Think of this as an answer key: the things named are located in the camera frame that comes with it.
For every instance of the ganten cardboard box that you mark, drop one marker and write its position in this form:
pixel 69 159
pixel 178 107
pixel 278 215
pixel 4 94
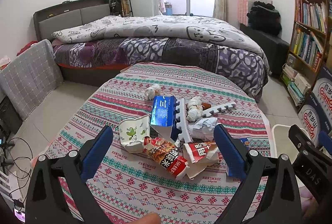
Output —
pixel 314 119
pixel 323 91

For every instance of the lower Ganten cardboard box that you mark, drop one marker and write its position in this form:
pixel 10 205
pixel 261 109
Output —
pixel 314 119

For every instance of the crushed paper cup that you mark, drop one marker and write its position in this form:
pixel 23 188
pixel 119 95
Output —
pixel 132 133

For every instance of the wooden bookshelf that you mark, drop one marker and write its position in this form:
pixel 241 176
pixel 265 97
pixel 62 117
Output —
pixel 308 48

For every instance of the bed with purple bedding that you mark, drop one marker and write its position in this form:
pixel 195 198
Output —
pixel 93 62

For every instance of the tissue wad with peel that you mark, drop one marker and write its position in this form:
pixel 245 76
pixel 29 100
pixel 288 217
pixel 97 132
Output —
pixel 194 109

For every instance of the white trash bin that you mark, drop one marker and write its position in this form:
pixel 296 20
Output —
pixel 281 142

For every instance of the torn red white packaging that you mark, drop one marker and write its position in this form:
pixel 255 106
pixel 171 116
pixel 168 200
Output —
pixel 199 156

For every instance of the orange peel piece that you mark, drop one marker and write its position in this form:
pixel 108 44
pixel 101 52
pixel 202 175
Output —
pixel 206 106

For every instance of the grey checked cushion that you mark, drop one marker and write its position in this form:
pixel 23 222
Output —
pixel 31 77

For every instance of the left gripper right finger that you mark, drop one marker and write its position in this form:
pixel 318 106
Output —
pixel 280 202

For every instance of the tissue ball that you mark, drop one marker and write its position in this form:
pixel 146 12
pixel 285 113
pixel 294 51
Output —
pixel 152 91

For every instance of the blue carton box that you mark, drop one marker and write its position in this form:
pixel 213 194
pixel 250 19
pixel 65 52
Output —
pixel 163 117

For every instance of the black cabinet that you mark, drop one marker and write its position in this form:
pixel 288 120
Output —
pixel 275 48

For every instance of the grey white quilt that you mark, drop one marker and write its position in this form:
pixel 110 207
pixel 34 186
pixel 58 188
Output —
pixel 196 28

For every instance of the black clothes pile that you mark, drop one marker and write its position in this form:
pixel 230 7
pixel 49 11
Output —
pixel 264 17

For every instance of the red snack wrapper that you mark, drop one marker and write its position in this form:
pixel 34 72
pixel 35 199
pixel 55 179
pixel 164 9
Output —
pixel 166 155

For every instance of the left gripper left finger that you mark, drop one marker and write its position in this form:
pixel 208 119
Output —
pixel 45 202

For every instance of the upper Ganten cardboard box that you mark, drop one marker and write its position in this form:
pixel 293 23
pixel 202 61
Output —
pixel 323 91

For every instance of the operator hand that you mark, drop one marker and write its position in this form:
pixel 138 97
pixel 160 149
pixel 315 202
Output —
pixel 150 218

